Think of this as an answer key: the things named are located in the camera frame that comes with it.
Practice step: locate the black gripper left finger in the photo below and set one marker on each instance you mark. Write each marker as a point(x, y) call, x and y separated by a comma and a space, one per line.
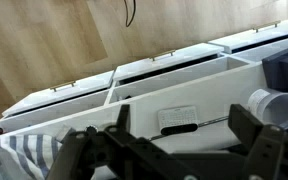
point(94, 156)

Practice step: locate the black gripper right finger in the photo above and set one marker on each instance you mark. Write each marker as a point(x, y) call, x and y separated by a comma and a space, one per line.
point(274, 153)

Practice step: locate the dark blue box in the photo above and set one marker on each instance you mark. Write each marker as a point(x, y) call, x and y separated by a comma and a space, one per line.
point(284, 73)

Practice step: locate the small black knob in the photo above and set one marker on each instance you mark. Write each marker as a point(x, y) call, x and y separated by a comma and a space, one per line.
point(91, 129)

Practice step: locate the blue white striped cloth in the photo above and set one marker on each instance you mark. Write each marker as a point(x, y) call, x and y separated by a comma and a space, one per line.
point(27, 153)

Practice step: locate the thin metal rod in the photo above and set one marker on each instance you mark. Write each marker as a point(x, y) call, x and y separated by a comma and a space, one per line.
point(214, 121)

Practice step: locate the black oblong remote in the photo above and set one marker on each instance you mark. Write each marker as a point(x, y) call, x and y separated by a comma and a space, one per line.
point(179, 129)

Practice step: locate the white keypad remote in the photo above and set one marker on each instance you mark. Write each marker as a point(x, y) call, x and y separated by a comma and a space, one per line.
point(177, 116)

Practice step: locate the white TV stand cabinet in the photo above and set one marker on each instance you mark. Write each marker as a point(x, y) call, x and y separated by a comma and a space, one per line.
point(200, 96)

